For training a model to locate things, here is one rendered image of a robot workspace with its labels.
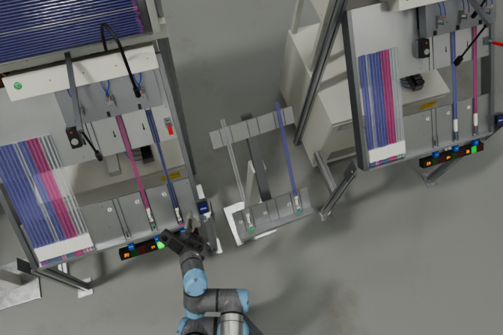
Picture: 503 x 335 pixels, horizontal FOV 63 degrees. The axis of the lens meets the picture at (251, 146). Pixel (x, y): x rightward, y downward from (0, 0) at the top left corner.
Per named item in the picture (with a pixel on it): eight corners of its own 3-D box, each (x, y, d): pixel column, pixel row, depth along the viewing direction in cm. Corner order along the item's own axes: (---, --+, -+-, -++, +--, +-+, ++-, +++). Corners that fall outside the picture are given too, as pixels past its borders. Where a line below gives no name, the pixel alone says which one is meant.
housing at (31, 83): (157, 62, 156) (159, 68, 143) (22, 93, 147) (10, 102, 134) (151, 41, 153) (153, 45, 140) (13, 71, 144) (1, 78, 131)
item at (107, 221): (198, 214, 177) (199, 217, 174) (39, 262, 165) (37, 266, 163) (188, 175, 170) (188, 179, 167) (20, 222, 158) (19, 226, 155)
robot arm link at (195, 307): (215, 321, 138) (215, 295, 134) (182, 321, 137) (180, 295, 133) (216, 304, 145) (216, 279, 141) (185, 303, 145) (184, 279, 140)
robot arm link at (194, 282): (184, 301, 131) (183, 280, 128) (180, 278, 141) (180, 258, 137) (209, 297, 133) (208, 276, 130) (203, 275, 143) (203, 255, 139)
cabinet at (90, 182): (197, 204, 252) (188, 164, 196) (81, 238, 240) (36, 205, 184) (173, 117, 278) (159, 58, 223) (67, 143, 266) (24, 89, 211)
